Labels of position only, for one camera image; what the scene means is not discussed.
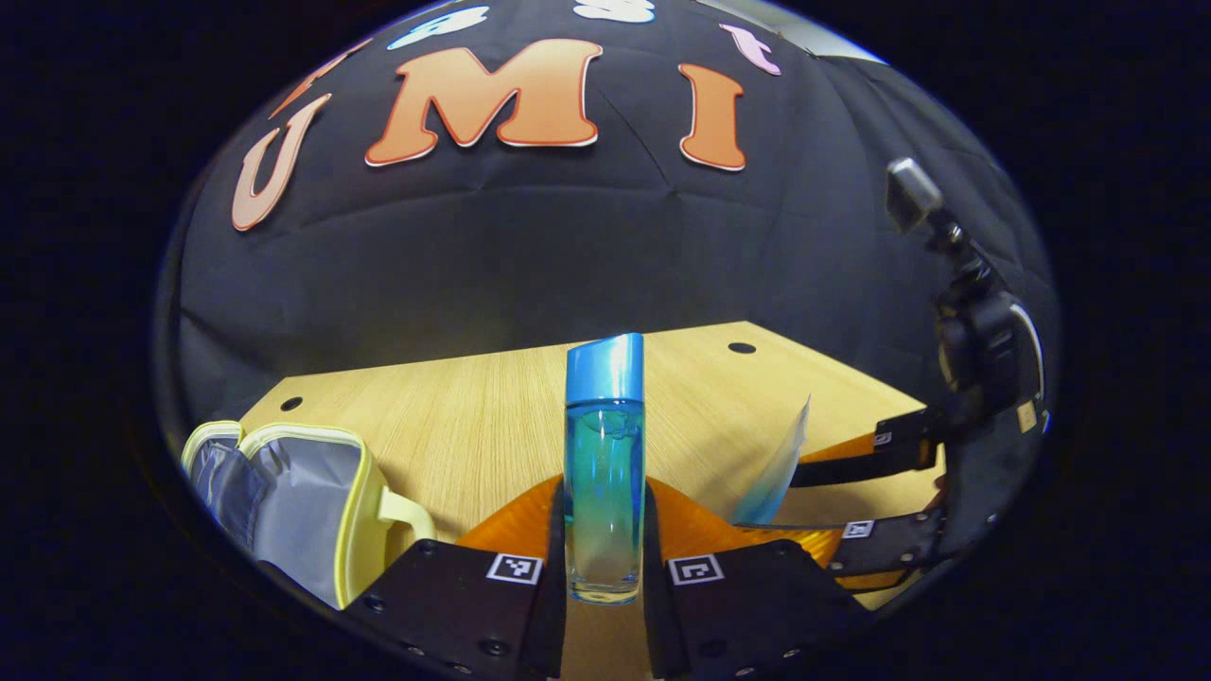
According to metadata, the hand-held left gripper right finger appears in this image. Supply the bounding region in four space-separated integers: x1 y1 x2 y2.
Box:
643 478 871 680

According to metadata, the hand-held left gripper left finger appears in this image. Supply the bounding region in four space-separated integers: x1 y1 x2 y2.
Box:
345 473 569 680

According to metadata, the blue skincare tube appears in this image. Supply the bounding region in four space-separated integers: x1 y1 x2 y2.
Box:
733 395 813 526

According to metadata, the blue glass skincare bottle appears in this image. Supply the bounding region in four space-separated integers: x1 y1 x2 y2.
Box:
564 333 647 604

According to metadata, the cream yellow suitcase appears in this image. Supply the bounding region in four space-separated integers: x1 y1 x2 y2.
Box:
182 420 436 609

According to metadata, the black backdrop cloth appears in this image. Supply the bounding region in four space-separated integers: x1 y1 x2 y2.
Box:
156 0 1061 445

